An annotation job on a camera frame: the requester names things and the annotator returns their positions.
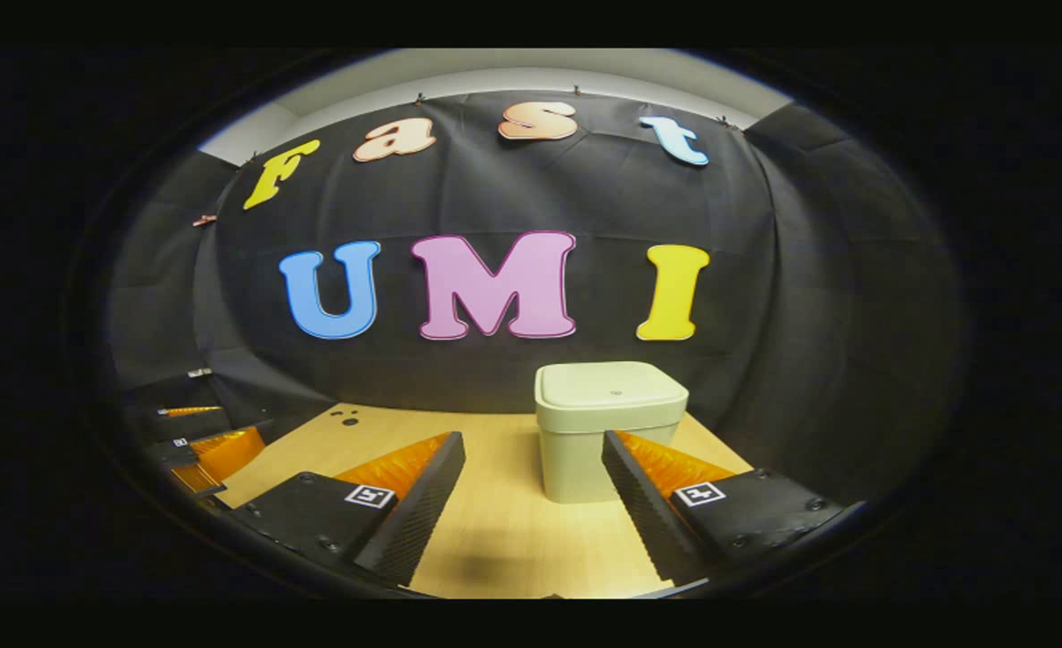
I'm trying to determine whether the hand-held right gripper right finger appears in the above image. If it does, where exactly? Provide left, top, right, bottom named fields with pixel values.
left=601, top=429, right=856, bottom=586

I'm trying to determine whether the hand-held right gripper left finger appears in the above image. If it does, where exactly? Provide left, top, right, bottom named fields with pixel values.
left=232, top=430, right=467, bottom=590

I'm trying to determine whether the green desktop garbage bin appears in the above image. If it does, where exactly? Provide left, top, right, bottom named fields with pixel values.
left=534, top=361, right=689, bottom=505

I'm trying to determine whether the wooden desktop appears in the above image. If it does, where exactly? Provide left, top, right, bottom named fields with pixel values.
left=214, top=402, right=755, bottom=600

